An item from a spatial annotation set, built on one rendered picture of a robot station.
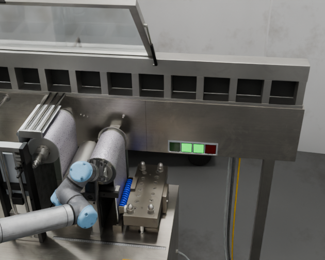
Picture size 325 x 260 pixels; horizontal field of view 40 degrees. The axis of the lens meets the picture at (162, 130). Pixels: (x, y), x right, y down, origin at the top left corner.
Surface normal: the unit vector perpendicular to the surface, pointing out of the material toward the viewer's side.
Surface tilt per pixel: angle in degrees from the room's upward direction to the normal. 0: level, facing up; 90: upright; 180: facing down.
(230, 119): 90
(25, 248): 0
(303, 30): 90
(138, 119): 90
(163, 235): 0
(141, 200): 0
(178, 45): 90
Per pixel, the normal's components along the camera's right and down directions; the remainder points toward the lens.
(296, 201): -0.01, -0.84
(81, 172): -0.11, -0.13
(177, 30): -0.21, 0.53
